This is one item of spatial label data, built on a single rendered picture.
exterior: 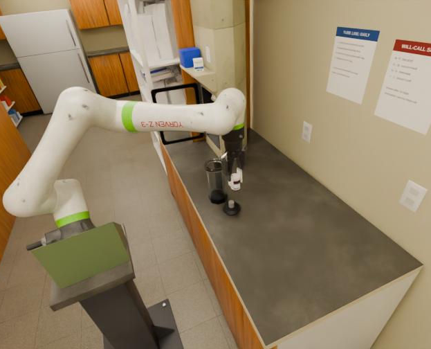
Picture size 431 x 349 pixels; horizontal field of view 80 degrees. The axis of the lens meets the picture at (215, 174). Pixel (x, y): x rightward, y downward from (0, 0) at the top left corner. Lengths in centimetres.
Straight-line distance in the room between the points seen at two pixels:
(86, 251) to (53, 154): 39
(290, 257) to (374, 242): 37
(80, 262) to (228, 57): 118
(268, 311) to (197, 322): 109
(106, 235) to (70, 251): 13
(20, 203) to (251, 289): 87
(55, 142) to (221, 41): 91
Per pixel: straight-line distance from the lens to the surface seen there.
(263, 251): 117
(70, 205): 119
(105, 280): 123
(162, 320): 211
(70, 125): 94
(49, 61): 636
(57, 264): 119
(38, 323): 253
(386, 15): 121
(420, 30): 113
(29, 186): 107
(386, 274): 123
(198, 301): 214
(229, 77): 150
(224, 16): 145
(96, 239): 112
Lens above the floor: 187
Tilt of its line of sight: 36 degrees down
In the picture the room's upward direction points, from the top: 6 degrees counter-clockwise
